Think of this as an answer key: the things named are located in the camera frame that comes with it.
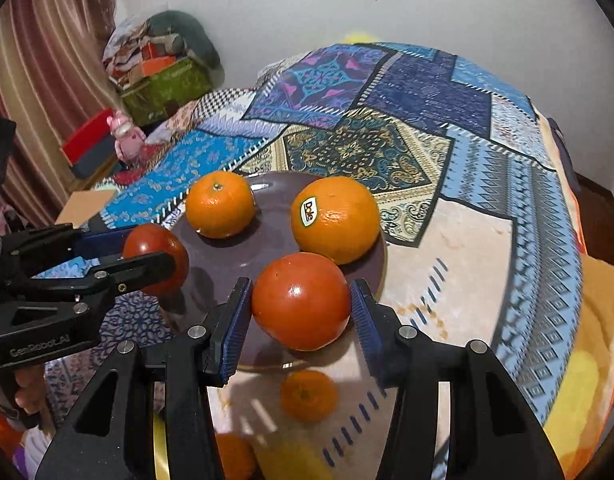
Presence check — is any dark green pillow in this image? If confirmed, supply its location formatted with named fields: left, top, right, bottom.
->
left=147, top=10, right=222, bottom=70

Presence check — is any large red tomato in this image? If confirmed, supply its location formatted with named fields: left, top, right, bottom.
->
left=251, top=252, right=352, bottom=352

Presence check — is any patchwork printed blanket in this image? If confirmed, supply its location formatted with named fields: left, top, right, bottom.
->
left=37, top=42, right=586, bottom=480

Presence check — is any dark cloth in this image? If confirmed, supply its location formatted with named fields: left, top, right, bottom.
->
left=547, top=117, right=582, bottom=192

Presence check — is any small red tomato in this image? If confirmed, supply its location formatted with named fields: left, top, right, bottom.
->
left=122, top=223, right=190, bottom=297

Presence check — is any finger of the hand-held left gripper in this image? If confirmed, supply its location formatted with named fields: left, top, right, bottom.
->
left=0, top=224, right=138, bottom=274
left=18, top=251, right=176, bottom=312

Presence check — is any striped brown curtain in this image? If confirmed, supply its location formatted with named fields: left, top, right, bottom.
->
left=0, top=0, right=118, bottom=231

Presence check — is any orange yellow blanket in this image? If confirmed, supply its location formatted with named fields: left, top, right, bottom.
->
left=541, top=110, right=614, bottom=480

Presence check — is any pink plush toy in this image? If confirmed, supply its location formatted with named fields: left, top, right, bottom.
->
left=109, top=112, right=150, bottom=167

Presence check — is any brown round plate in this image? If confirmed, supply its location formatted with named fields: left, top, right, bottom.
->
left=159, top=170, right=388, bottom=374

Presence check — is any cardboard piece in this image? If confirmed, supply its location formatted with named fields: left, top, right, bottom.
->
left=54, top=187, right=118, bottom=229

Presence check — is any red and blue box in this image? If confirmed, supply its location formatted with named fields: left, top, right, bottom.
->
left=62, top=108, right=120, bottom=181

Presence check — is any orange box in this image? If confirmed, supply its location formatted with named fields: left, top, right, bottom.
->
left=136, top=42, right=180, bottom=75

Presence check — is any small mandarin orange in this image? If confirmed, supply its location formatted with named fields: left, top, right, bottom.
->
left=280, top=369, right=340, bottom=424
left=214, top=432, right=260, bottom=480
left=186, top=170, right=256, bottom=240

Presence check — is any green storage box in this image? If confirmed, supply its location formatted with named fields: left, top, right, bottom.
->
left=121, top=57, right=214, bottom=127

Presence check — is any large orange with sticker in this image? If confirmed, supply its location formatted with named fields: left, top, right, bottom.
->
left=291, top=175, right=382, bottom=266

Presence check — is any person's left hand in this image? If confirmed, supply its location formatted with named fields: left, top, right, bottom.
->
left=13, top=363, right=56, bottom=429

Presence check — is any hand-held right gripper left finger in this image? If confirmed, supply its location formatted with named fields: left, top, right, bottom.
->
left=34, top=276, right=253, bottom=480

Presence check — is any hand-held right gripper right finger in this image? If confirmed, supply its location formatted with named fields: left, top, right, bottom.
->
left=349, top=278, right=568, bottom=480

